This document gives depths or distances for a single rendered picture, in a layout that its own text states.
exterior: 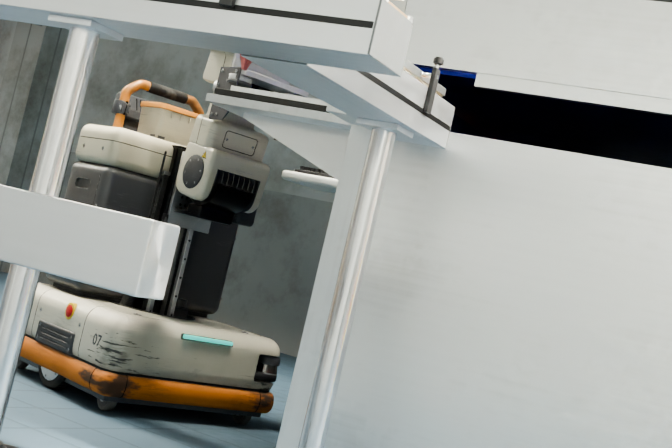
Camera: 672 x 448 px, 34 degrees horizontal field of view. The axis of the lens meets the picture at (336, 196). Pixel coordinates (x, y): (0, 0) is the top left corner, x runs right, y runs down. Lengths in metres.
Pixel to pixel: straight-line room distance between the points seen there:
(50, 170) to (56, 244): 0.13
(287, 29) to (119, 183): 1.88
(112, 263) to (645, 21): 1.19
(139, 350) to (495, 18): 1.42
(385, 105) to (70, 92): 0.57
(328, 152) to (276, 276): 3.90
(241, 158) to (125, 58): 4.34
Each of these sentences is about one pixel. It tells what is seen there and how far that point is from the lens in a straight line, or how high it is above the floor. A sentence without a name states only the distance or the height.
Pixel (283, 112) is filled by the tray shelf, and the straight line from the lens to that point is 2.57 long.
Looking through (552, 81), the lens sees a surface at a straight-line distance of 2.34.
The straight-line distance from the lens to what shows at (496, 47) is 2.40.
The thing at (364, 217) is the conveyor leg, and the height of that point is 0.65.
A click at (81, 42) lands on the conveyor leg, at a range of 1.88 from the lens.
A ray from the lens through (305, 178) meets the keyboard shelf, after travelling 3.41.
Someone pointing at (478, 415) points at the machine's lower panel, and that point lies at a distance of 2.30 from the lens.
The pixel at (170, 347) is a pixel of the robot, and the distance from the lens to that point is 3.24.
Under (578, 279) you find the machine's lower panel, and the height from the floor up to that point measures 0.63.
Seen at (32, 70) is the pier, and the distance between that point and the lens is 7.83.
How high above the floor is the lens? 0.54
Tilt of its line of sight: 4 degrees up
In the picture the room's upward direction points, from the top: 13 degrees clockwise
